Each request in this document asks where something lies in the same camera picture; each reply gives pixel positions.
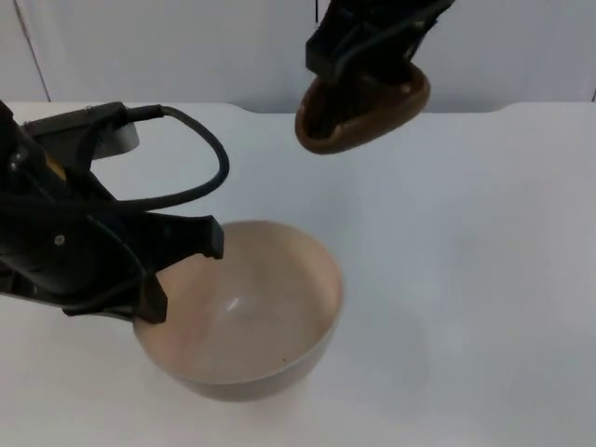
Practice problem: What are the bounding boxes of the dark wooden cup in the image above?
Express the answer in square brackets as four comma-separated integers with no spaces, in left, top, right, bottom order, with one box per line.
[293,61,432,156]

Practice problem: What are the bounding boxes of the pale wooden bowl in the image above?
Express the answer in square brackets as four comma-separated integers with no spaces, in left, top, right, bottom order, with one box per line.
[131,219,345,404]

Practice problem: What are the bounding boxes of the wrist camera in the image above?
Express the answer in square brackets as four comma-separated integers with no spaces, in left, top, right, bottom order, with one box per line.
[21,102,142,163]
[305,21,370,83]

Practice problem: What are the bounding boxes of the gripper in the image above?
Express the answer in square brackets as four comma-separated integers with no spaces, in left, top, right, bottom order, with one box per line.
[0,133,225,325]
[310,0,441,140]

